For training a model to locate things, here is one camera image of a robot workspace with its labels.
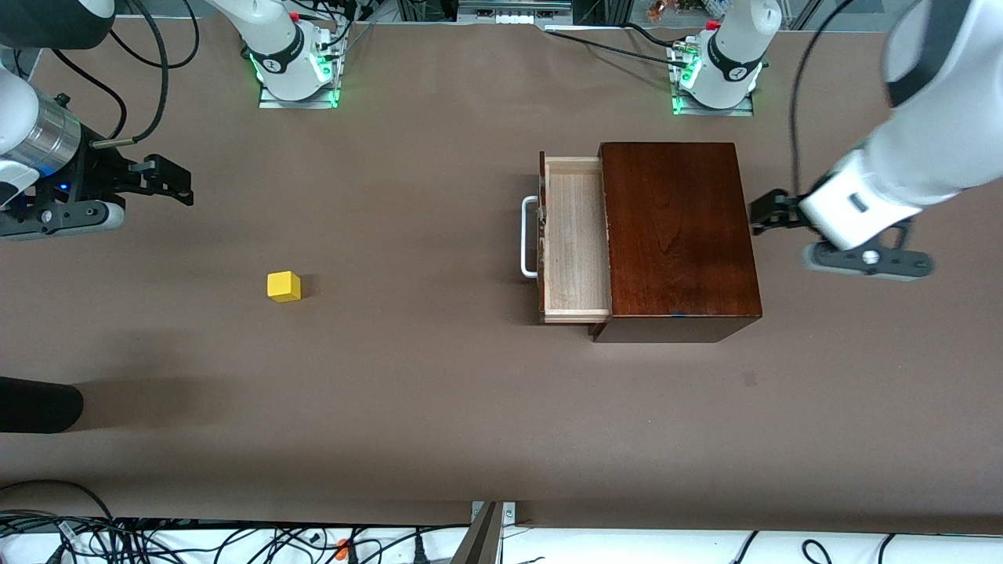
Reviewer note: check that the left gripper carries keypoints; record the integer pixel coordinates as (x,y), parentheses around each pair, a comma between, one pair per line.
(774,210)

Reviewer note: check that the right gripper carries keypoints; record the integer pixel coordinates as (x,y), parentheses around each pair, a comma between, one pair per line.
(100,174)

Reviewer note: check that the yellow wooden block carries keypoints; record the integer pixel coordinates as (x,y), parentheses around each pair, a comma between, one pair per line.
(284,287)

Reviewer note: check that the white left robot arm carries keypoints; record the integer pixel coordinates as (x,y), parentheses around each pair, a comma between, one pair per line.
(940,141)

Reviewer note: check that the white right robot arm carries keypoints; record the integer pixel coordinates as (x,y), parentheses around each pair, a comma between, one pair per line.
(270,27)

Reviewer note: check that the dark brown wooden cabinet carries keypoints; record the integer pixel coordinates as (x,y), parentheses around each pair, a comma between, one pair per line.
(674,235)

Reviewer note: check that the copper metal fitting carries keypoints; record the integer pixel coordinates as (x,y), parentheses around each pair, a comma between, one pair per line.
(657,8)

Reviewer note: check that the black padded cylinder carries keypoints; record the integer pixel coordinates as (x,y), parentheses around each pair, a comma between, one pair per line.
(39,405)

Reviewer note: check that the grey socket strip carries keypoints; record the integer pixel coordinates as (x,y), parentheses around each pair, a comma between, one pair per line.
(513,17)

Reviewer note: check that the orange connector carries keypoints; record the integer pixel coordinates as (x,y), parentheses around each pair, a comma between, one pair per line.
(342,547)

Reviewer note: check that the dark grey metal bar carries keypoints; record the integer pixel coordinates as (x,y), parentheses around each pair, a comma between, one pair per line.
(482,540)

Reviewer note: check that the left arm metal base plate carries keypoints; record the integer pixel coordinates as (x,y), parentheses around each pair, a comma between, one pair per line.
(740,111)

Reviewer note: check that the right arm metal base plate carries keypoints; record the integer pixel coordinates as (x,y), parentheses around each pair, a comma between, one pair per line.
(274,103)

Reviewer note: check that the small metal bracket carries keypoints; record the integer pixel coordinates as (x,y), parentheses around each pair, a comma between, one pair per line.
(509,513)

